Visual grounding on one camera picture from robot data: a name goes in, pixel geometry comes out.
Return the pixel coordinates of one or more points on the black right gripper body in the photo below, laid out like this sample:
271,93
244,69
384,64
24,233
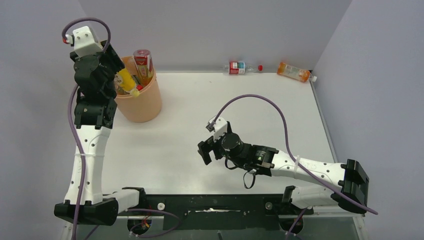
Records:
221,152

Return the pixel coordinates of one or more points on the orange plastic bin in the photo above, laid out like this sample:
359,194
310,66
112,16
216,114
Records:
147,105

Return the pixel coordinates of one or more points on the orange drink bottle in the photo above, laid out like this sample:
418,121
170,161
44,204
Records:
299,74

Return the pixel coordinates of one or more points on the red-yellow label bottle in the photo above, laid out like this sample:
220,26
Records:
144,64

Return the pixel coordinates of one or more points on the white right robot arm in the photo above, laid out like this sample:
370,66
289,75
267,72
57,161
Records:
342,184

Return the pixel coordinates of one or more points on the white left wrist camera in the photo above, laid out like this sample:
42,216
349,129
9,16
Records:
84,41

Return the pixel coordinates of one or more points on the aluminium frame rail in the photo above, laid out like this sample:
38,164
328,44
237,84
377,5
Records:
314,228

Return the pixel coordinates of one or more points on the yellow-label bottle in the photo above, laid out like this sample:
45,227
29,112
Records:
125,84

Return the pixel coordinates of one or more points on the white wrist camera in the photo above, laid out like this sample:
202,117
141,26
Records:
84,41
218,126

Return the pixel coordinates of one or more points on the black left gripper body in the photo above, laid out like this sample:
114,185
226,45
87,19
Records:
111,65

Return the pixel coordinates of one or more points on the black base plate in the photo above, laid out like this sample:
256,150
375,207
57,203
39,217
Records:
270,212

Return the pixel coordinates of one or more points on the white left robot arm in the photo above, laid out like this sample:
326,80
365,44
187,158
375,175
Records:
92,122

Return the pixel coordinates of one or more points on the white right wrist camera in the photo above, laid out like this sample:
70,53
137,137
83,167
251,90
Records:
218,126

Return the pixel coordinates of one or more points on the red-blue label bottle red cap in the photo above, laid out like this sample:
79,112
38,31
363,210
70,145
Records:
237,68

